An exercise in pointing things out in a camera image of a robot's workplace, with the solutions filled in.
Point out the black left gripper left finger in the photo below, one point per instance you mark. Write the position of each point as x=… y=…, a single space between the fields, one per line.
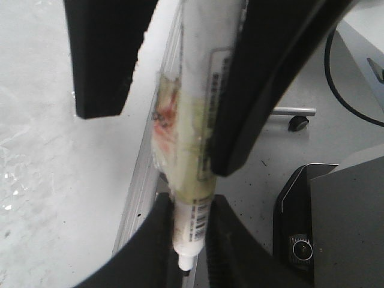
x=105 y=38

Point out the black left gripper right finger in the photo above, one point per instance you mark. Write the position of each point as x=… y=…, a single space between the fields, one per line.
x=276 y=40

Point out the white black whiteboard marker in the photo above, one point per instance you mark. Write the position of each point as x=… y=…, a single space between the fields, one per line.
x=193 y=77

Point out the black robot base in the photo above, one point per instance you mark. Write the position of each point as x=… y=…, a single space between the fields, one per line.
x=234 y=257

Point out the grey caster leg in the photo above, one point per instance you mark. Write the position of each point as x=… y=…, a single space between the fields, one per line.
x=299 y=116

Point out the white whiteboard with aluminium frame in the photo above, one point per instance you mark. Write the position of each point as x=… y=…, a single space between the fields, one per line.
x=64 y=180

